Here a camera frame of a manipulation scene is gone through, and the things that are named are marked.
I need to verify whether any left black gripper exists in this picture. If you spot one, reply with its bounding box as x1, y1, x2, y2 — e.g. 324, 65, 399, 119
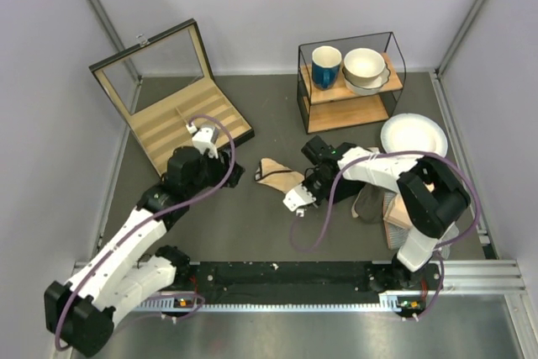
186, 146, 245, 198

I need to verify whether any black underwear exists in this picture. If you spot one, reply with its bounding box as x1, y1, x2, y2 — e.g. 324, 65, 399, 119
331, 146, 382, 204

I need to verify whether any beige underwear navy trim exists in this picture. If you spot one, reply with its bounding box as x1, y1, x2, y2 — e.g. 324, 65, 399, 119
254, 158, 304, 194

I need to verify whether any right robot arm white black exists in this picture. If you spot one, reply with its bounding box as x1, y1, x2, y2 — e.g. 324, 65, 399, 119
283, 136, 479, 288

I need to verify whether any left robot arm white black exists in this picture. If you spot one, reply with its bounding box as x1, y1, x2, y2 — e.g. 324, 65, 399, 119
44, 146, 244, 357

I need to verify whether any grey underwear white band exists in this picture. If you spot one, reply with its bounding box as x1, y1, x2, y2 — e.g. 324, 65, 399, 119
351, 184, 384, 224

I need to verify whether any striped grey underwear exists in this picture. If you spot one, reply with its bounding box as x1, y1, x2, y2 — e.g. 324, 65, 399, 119
384, 223, 459, 250

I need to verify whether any white round plate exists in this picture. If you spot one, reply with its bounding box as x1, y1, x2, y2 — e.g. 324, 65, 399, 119
380, 114, 448, 157

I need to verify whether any black compartment box glass lid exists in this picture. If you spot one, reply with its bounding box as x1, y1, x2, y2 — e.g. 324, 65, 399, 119
89, 18, 255, 174

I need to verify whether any white scalloped dish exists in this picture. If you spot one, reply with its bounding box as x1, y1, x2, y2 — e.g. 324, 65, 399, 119
343, 68, 391, 96

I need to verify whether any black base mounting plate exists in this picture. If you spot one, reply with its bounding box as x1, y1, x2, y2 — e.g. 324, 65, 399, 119
163, 261, 440, 305

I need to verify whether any blue ceramic mug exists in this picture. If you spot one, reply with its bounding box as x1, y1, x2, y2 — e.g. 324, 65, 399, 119
312, 45, 342, 90

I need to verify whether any cream ceramic bowl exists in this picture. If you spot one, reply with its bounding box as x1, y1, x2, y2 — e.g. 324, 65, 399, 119
344, 48, 386, 86

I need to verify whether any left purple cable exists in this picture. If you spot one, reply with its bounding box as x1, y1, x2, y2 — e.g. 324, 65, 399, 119
54, 114, 235, 351

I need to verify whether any purple cable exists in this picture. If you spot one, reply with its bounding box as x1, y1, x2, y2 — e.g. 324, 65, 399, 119
54, 114, 235, 351
289, 150, 483, 321

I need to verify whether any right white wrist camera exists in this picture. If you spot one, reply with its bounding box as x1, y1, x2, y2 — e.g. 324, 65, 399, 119
282, 184, 317, 217

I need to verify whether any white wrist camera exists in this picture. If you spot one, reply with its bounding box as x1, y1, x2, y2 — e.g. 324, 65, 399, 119
282, 184, 317, 217
186, 123, 219, 159

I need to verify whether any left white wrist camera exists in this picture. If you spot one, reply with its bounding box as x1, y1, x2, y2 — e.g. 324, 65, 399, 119
186, 123, 219, 159

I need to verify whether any black wire wooden shelf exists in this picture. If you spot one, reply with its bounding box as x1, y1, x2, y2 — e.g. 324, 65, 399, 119
297, 31, 407, 134

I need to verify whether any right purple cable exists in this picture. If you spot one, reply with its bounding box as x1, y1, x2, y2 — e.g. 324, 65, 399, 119
289, 150, 483, 321

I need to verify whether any grey slotted cable duct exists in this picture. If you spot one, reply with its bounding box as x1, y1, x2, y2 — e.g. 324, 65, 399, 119
120, 293, 402, 314

